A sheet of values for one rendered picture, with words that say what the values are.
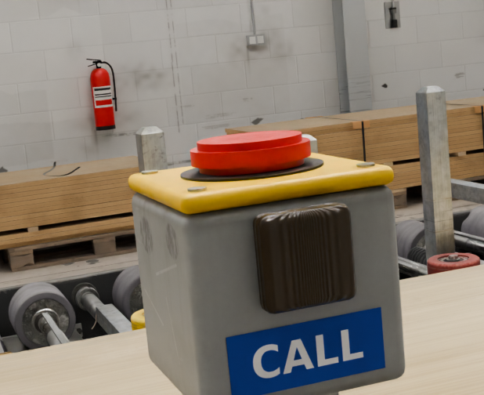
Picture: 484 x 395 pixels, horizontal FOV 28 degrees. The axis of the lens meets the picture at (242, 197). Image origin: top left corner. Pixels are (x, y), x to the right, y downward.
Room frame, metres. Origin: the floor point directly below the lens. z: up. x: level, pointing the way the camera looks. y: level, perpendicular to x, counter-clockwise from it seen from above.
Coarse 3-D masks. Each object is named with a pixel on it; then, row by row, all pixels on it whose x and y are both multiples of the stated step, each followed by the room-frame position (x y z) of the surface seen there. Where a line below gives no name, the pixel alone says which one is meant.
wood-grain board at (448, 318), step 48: (432, 288) 1.33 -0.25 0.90; (480, 288) 1.31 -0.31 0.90; (144, 336) 1.23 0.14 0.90; (432, 336) 1.12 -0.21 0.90; (480, 336) 1.10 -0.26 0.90; (0, 384) 1.09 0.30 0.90; (48, 384) 1.08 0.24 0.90; (96, 384) 1.06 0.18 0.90; (144, 384) 1.05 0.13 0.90; (384, 384) 0.98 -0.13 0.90; (432, 384) 0.96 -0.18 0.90; (480, 384) 0.95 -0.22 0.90
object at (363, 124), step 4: (460, 104) 7.36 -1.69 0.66; (464, 104) 7.32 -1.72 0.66; (476, 108) 7.09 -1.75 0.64; (480, 108) 7.10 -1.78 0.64; (476, 112) 7.09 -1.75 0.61; (480, 112) 7.10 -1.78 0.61; (316, 116) 7.55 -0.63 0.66; (320, 116) 7.51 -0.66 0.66; (352, 120) 6.90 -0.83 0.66; (356, 120) 6.86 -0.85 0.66; (364, 120) 6.82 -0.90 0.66; (368, 120) 6.80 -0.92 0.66; (352, 124) 6.76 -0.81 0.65; (356, 124) 6.76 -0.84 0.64; (360, 124) 6.77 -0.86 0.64; (364, 124) 6.78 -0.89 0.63; (368, 124) 6.79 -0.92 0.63; (356, 128) 6.76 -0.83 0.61; (360, 128) 6.77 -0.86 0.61; (364, 140) 6.78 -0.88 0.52; (364, 144) 6.78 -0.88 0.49; (364, 148) 6.78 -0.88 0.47; (364, 152) 6.78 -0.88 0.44; (364, 156) 6.78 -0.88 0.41; (364, 160) 6.78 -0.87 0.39
